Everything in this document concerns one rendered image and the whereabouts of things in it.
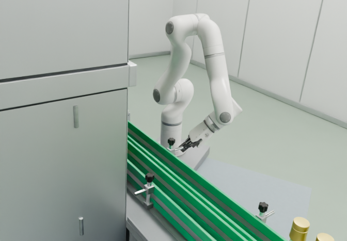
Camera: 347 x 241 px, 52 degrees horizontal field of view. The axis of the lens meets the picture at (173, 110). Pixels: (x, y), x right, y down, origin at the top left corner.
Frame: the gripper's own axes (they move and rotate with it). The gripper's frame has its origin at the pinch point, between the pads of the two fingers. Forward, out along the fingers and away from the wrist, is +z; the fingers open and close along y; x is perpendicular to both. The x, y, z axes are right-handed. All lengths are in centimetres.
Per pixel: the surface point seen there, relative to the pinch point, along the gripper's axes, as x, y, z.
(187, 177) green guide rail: 7.1, -33.1, -1.6
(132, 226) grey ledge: 19, -54, 15
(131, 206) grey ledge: 19, -44, 16
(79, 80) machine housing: 63, -59, -10
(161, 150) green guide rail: 15.2, -19.2, 2.1
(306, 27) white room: -140, 300, -149
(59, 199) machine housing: 44, -61, 18
